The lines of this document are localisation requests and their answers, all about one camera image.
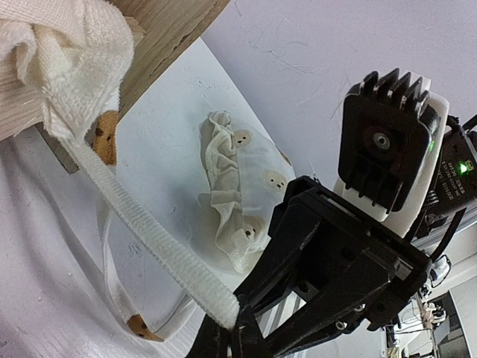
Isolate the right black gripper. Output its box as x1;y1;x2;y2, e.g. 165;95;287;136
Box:
188;122;476;357

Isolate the small bear print pillow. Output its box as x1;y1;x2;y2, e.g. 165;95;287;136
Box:
202;111;296;274

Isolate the large bear print cushion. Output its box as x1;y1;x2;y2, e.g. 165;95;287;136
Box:
1;1;239;342

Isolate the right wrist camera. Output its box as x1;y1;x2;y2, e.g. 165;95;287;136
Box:
334;69;449;237

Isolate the wooden pet bed frame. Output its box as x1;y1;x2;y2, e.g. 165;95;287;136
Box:
0;0;232;176

